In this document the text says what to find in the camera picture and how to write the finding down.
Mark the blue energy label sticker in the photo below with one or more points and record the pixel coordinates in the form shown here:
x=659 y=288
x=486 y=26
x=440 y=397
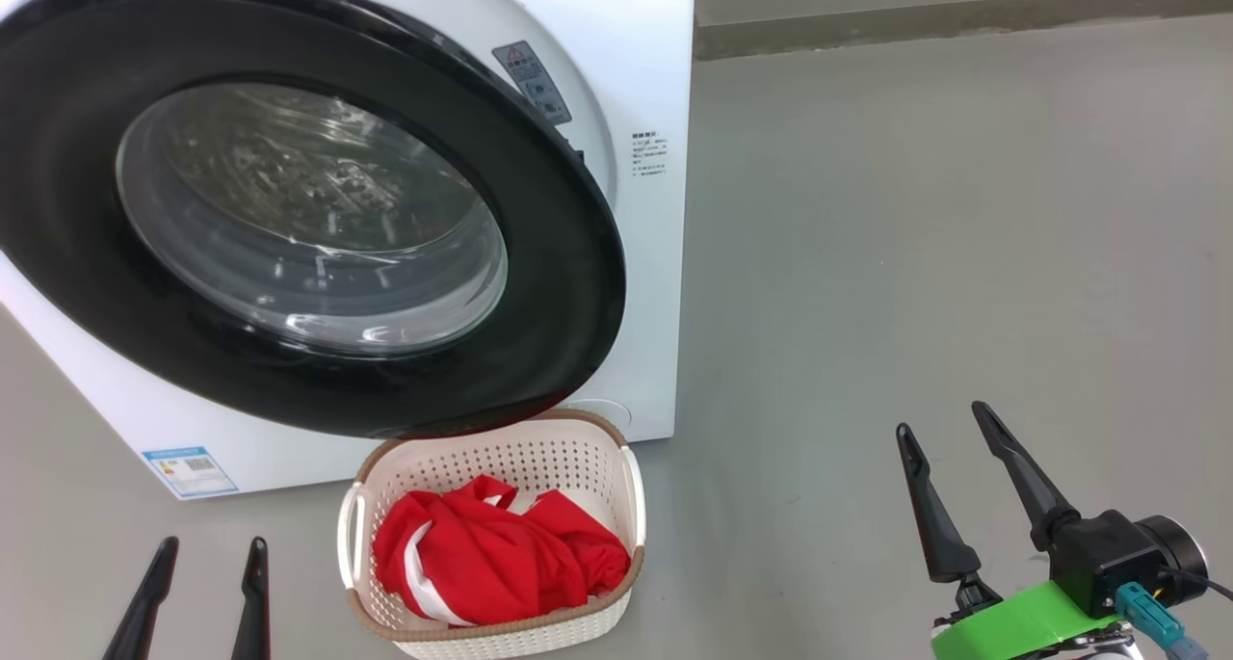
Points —
x=190 y=472

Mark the cream perforated laundry basket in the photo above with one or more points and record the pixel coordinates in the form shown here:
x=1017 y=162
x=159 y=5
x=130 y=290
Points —
x=578 y=458

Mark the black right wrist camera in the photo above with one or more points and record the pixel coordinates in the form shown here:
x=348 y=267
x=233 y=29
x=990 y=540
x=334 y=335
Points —
x=1098 y=559

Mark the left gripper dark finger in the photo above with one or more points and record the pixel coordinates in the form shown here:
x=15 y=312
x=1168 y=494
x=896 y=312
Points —
x=254 y=612
x=144 y=612

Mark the right gripper body green plate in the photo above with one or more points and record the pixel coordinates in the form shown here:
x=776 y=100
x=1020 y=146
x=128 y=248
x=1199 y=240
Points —
x=1021 y=631

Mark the grey warning sticker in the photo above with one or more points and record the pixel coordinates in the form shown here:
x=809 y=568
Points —
x=533 y=82

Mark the white front-load washing machine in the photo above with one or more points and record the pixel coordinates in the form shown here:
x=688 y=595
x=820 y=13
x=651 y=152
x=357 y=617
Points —
x=655 y=255

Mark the round black glass washer door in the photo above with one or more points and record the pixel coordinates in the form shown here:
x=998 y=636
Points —
x=539 y=303

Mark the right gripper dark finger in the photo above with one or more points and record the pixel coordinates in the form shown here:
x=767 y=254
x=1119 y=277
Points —
x=939 y=525
x=1026 y=487

